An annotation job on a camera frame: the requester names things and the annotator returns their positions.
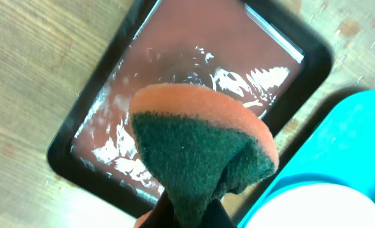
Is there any black red-lined sponge tray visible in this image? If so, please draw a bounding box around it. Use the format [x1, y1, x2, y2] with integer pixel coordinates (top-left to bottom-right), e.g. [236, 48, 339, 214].
[47, 1, 333, 217]

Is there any light blue plastic plate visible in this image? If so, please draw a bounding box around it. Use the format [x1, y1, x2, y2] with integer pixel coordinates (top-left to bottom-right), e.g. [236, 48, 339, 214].
[245, 183, 375, 228]

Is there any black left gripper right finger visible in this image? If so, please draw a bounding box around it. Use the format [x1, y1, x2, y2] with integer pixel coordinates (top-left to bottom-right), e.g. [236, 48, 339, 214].
[203, 199, 236, 228]

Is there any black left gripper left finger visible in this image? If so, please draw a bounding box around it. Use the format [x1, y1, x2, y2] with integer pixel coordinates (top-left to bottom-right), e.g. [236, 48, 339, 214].
[138, 191, 177, 228]

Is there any teal plastic serving tray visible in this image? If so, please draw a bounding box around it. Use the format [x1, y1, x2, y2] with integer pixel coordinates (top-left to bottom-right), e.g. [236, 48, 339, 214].
[239, 91, 375, 227]

